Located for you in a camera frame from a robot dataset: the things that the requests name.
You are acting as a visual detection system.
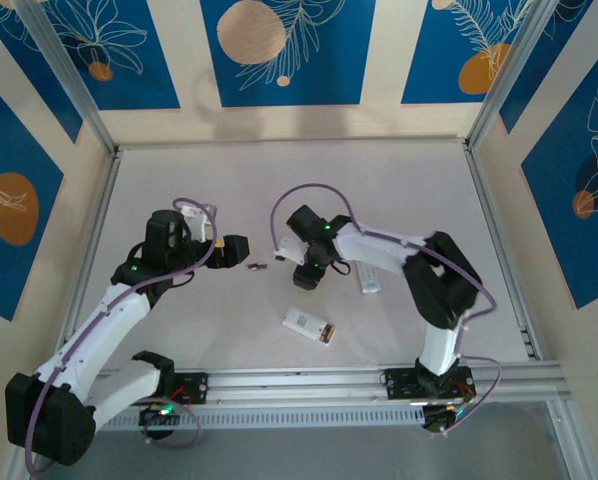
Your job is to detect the aluminium frame post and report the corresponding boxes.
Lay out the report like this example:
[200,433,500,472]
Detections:
[464,0,560,151]
[16,0,121,156]

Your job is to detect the short white remote control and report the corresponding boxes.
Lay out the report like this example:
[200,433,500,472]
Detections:
[281,305,337,347]

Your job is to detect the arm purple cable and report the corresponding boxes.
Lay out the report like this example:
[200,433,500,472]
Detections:
[270,182,504,435]
[23,197,218,475]

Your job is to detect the thin aluminium table edge rail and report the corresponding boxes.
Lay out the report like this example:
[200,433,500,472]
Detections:
[116,138,473,151]

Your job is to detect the slotted grey cable duct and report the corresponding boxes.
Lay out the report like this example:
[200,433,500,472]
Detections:
[96,408,428,434]

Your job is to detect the black controller board with led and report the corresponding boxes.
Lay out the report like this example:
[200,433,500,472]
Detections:
[421,403,461,435]
[138,402,180,427]

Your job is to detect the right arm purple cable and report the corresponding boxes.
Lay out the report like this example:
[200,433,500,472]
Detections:
[270,182,504,435]

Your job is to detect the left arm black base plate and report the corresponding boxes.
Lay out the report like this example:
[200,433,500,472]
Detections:
[118,372,210,407]

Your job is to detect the long white remote control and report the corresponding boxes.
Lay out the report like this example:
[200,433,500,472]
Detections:
[354,260,383,295]

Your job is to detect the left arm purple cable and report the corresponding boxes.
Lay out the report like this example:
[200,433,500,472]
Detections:
[23,197,218,475]

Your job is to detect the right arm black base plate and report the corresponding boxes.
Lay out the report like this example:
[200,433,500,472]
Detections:
[384,367,476,401]

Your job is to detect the wide aluminium mounting rail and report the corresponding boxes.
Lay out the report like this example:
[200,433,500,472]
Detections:
[86,362,573,414]

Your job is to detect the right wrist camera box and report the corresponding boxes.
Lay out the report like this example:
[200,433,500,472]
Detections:
[276,236,309,265]

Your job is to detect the aluminium table side rail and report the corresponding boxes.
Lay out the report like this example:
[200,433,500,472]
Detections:
[464,142,548,364]
[58,147,125,351]

